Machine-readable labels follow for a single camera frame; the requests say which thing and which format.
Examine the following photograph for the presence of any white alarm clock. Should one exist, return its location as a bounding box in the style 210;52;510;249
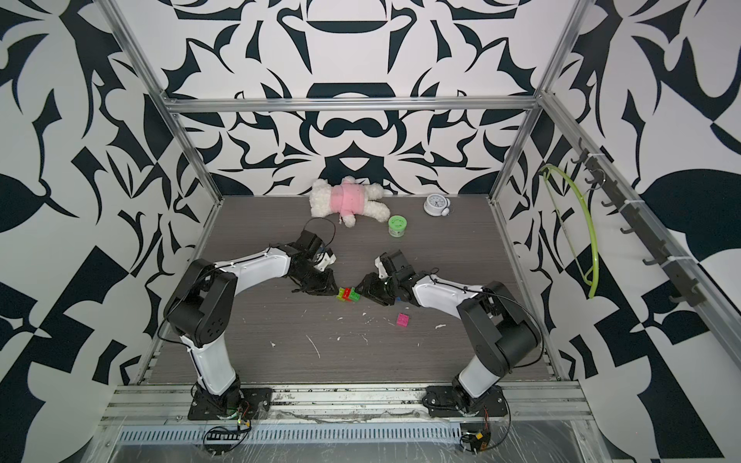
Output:
424;194;451;217

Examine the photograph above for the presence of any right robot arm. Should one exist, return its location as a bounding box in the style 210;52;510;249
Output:
357;272;542;415

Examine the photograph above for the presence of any black wall hook rail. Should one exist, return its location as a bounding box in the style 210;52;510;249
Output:
574;138;709;308

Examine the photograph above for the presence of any green lidded jar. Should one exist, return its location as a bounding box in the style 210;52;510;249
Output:
388;215;407;238

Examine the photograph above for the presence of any white teddy bear pink shirt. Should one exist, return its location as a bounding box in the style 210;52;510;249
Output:
309;177;391;228

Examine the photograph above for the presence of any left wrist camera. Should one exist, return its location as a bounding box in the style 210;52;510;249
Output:
295;230;337;271

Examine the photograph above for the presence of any aluminium frame rail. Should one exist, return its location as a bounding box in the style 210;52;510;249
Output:
164;96;536;114

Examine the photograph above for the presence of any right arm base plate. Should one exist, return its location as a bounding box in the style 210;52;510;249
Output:
421;386;509;418

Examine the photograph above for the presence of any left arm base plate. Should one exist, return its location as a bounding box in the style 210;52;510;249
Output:
187;383;273;422

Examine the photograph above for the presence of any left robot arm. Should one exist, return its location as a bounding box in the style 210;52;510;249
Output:
164;243;339;416

